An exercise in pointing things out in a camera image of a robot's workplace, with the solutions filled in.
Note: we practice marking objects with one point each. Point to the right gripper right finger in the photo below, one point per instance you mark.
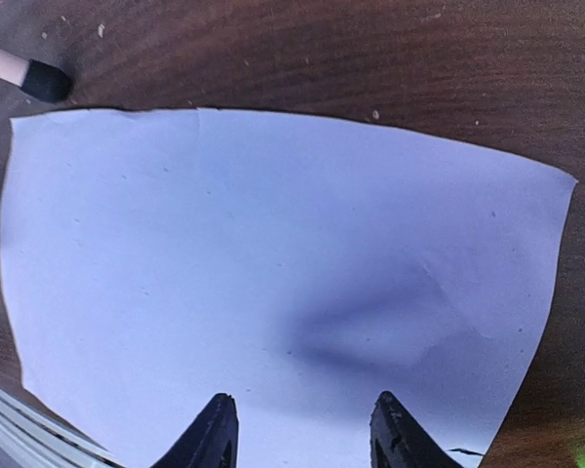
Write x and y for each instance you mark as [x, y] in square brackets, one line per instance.
[397, 440]

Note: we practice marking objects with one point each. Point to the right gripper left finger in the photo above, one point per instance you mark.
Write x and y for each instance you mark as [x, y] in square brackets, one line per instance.
[210, 441]

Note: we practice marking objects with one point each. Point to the lavender sheet music paper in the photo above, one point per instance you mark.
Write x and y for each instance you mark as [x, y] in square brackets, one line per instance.
[302, 265]

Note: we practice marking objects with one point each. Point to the pink music stand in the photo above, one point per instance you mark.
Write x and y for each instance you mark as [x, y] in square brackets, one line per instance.
[35, 78]

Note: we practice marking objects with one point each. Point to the aluminium front rail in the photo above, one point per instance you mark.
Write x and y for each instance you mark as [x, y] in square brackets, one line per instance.
[29, 438]

